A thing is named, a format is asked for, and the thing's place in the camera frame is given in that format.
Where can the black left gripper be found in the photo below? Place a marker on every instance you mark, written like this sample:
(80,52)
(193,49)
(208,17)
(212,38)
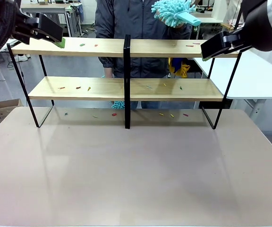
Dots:
(22,28)

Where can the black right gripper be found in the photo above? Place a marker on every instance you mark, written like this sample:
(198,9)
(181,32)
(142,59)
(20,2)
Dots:
(256,21)

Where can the teal chenille duster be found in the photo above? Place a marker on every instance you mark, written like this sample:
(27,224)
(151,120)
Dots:
(169,11)
(118,104)

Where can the person's left forearm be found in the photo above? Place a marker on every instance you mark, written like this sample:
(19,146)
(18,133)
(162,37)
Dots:
(185,33)

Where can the person's right forearm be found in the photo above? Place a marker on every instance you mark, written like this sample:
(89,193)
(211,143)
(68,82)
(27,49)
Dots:
(107,63)

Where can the person's left hand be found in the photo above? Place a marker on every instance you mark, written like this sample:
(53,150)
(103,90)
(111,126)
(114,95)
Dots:
(181,26)

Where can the white background desk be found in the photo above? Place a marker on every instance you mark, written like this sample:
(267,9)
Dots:
(44,9)
(209,20)

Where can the blue hanging garment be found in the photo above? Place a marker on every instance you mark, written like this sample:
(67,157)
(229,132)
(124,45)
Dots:
(79,11)

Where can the white sneaker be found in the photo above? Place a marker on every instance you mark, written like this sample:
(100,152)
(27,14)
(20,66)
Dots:
(21,58)

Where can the yellow and blue cloth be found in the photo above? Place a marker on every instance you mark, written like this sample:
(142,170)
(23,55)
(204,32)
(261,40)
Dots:
(182,71)

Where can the large white table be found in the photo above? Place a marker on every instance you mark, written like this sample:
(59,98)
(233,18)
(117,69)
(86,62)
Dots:
(256,78)

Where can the person in dark jacket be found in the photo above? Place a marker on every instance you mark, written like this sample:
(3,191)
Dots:
(131,19)

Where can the brown cardboard box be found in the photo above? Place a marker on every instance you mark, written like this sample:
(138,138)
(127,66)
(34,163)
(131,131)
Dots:
(7,108)

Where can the black frame wooden shelf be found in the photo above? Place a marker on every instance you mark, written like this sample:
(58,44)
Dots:
(127,71)

